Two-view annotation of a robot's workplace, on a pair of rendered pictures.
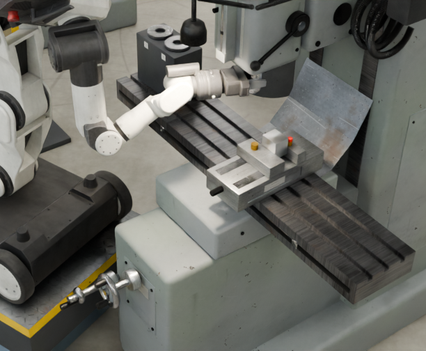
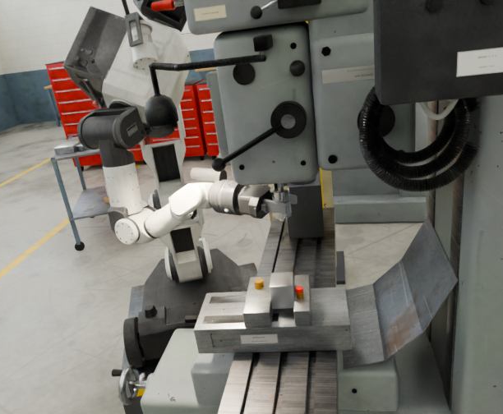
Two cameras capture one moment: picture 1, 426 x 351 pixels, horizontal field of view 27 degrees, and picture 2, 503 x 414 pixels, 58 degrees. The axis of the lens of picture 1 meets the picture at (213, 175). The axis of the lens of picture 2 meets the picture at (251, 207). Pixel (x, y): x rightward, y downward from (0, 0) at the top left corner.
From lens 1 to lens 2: 1.99 m
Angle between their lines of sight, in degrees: 45
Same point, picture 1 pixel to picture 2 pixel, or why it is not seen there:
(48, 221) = (182, 311)
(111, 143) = (125, 231)
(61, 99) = (365, 255)
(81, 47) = (99, 124)
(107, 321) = not seen: outside the picture
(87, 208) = not seen: hidden behind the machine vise
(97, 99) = (116, 182)
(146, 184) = not seen: hidden behind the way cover
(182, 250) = (187, 377)
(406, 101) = not seen: outside the picture
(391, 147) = (486, 367)
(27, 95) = (166, 194)
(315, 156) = (332, 326)
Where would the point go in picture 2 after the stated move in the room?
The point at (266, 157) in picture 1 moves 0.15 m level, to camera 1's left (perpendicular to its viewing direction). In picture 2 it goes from (257, 300) to (216, 279)
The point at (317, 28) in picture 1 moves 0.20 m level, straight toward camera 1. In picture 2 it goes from (328, 135) to (245, 162)
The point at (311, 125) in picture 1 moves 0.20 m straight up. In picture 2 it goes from (399, 298) to (399, 227)
